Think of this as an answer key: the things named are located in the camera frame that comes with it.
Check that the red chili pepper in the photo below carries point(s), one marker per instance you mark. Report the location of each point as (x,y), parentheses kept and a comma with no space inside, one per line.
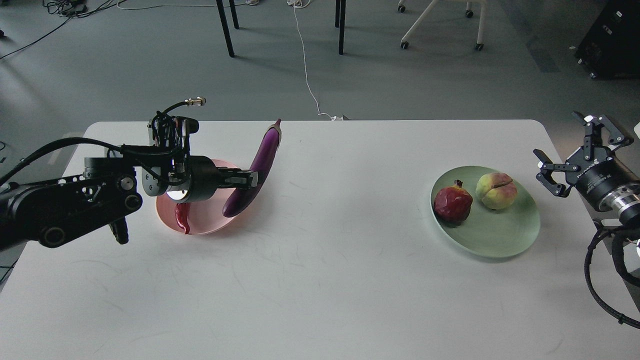
(181,214)

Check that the pink plate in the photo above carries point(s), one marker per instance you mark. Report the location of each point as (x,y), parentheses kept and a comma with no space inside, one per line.
(203,217)

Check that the red pomegranate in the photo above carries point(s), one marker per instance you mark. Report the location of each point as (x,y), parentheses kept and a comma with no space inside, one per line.
(452,204)

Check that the green plate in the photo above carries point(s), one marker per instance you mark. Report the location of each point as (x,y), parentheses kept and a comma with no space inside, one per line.
(493,234)

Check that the purple eggplant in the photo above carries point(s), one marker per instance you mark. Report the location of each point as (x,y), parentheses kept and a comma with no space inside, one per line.
(260,168)

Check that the yellow green peach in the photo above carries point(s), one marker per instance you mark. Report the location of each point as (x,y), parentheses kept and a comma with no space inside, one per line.
(496,190)

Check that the black table legs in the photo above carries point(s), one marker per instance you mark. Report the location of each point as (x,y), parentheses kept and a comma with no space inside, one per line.
(339,21)

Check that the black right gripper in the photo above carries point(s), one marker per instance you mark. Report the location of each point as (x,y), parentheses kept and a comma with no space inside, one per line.
(603,181)

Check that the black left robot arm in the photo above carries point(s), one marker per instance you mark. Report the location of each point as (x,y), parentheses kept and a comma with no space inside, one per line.
(57,211)

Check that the black equipment case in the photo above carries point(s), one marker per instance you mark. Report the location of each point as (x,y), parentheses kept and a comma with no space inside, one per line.
(611,47)

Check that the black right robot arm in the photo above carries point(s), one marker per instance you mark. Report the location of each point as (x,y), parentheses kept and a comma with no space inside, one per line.
(626,232)

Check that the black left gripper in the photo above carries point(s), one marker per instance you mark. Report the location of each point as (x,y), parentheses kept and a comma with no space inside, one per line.
(205,178)

